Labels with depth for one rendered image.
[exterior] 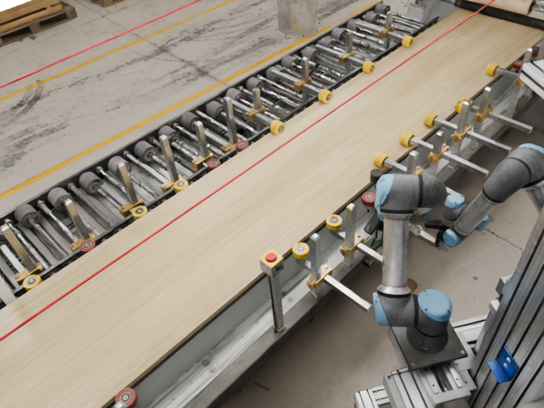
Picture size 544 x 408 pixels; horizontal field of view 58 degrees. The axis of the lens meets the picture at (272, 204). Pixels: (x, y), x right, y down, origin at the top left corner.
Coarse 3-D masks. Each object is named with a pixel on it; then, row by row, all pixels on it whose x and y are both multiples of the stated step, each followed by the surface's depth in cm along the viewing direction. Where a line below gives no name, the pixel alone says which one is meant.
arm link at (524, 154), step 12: (528, 144) 179; (516, 156) 174; (528, 156) 174; (540, 156) 175; (528, 168) 172; (540, 168) 175; (540, 180) 175; (528, 192) 181; (540, 192) 177; (540, 204) 179
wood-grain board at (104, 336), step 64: (384, 64) 354; (448, 64) 347; (320, 128) 304; (384, 128) 300; (192, 192) 271; (256, 192) 267; (320, 192) 263; (128, 256) 241; (192, 256) 238; (256, 256) 235; (0, 320) 220; (64, 320) 217; (128, 320) 215; (192, 320) 212; (0, 384) 197; (64, 384) 195; (128, 384) 194
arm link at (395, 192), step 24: (384, 192) 164; (408, 192) 163; (384, 216) 170; (408, 216) 166; (384, 240) 171; (384, 264) 171; (384, 288) 171; (408, 288) 171; (384, 312) 169; (408, 312) 168
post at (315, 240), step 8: (312, 240) 211; (320, 240) 213; (312, 248) 215; (320, 248) 216; (312, 256) 219; (320, 256) 220; (312, 264) 223; (320, 264) 224; (312, 272) 227; (320, 272) 228; (320, 288) 237
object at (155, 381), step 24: (480, 96) 336; (456, 120) 324; (432, 144) 314; (360, 216) 286; (288, 264) 249; (264, 288) 243; (240, 312) 237; (192, 336) 216; (216, 336) 231; (168, 360) 211; (192, 360) 225; (144, 384) 206; (168, 384) 220
